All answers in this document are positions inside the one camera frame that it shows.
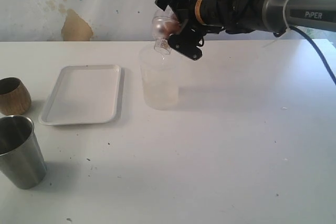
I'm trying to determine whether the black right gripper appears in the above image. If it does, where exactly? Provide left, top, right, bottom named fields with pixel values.
left=155, top=0, right=225, bottom=61

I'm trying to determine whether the clear plastic dome lid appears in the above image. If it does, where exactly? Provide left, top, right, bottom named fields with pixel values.
left=152, top=6, right=179, bottom=55

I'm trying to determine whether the brown wooden cup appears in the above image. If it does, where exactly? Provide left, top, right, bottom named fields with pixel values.
left=1, top=77, right=32, bottom=115

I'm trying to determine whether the stainless steel cup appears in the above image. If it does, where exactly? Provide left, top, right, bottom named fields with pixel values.
left=1, top=115, right=47, bottom=189

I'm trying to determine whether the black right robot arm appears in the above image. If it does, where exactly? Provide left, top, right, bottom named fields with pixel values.
left=155, top=0, right=335, bottom=61

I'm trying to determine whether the translucent plastic container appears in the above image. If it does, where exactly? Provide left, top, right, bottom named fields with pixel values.
left=139, top=42, right=181, bottom=110

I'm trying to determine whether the white rectangular tray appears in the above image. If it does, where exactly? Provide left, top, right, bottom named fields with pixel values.
left=39, top=65, right=121, bottom=126

